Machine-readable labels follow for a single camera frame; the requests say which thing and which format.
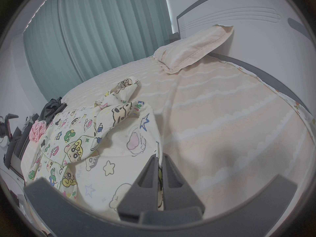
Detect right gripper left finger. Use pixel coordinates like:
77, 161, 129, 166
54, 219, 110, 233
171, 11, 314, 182
117, 155, 159, 218

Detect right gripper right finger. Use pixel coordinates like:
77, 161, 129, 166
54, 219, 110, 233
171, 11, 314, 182
162, 153, 206, 214

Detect white printed pyjama top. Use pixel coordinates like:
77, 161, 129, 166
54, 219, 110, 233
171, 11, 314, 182
21, 76, 164, 213

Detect bed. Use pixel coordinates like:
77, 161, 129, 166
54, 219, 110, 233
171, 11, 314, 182
21, 0, 316, 222

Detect pink garment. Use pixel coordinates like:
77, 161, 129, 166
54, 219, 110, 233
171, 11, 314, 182
29, 121, 47, 141

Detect black garment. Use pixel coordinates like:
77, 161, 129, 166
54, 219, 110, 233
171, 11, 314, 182
39, 97, 67, 121

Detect blue-green curtain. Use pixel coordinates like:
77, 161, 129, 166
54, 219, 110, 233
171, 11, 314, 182
58, 0, 173, 83
23, 0, 84, 103

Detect pale pink striped pillow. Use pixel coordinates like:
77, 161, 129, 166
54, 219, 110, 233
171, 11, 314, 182
153, 25, 234, 74

